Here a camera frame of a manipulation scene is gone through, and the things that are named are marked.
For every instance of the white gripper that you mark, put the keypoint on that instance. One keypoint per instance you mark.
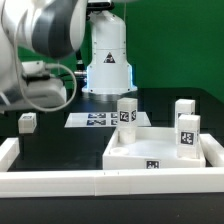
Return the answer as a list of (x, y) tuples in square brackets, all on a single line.
[(40, 86)]

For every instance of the white square table top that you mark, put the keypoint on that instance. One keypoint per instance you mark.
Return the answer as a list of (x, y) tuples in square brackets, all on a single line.
[(154, 148)]

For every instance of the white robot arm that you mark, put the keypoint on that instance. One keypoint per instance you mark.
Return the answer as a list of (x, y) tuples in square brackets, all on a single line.
[(36, 34)]

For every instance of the white AprilTag base sheet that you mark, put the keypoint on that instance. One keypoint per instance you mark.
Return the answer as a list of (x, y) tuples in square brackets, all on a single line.
[(101, 119)]

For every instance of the white U-shaped obstacle fence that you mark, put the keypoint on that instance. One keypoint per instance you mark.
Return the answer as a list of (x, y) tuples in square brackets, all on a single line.
[(102, 183)]

